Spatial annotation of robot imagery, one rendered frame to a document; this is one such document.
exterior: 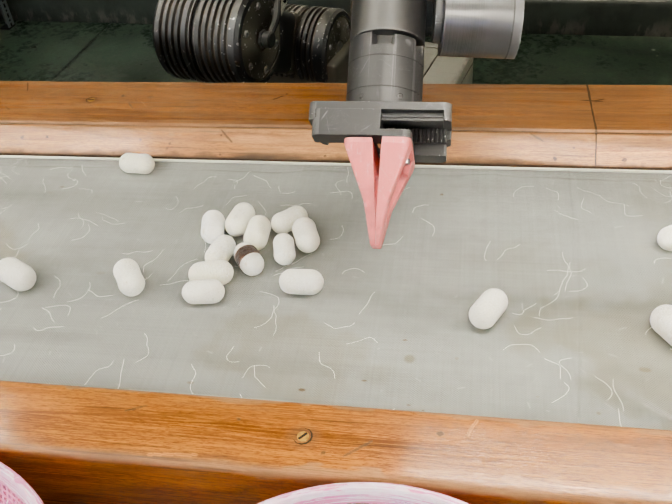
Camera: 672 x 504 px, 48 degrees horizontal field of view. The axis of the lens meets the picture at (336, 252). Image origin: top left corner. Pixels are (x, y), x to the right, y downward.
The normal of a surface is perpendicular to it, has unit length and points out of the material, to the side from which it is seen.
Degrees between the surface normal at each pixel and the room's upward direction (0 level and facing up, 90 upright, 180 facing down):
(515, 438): 0
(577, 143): 45
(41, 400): 0
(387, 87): 41
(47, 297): 0
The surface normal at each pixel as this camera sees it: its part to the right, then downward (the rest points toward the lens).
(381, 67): -0.19, -0.16
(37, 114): -0.07, -0.76
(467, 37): -0.07, 0.68
